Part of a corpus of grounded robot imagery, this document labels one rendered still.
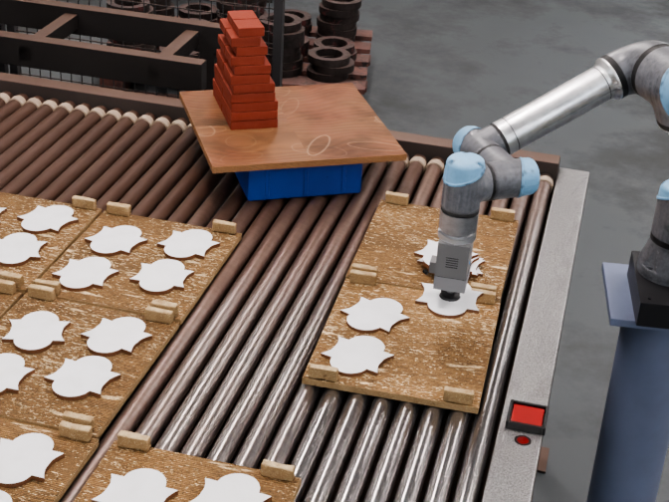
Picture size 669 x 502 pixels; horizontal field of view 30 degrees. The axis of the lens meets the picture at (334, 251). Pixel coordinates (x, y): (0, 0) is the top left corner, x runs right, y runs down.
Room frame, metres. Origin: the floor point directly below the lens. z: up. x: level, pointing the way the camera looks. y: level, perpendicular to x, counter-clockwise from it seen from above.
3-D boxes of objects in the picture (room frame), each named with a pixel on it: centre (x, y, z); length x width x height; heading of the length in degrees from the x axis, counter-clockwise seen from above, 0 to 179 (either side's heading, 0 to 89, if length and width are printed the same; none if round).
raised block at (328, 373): (2.03, 0.01, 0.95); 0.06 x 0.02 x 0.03; 79
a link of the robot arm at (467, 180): (2.17, -0.24, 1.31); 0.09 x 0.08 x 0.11; 113
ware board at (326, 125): (3.07, 0.14, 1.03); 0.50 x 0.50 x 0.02; 17
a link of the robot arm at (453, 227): (2.17, -0.24, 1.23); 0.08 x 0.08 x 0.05
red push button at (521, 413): (1.96, -0.39, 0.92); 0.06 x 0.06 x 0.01; 77
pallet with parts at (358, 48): (6.05, 0.55, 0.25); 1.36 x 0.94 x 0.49; 86
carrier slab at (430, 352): (2.20, -0.16, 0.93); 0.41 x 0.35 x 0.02; 169
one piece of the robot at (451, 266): (2.18, -0.23, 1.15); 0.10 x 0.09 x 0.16; 79
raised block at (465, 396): (1.98, -0.26, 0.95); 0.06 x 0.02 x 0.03; 79
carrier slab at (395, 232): (2.61, -0.24, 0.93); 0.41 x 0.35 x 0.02; 168
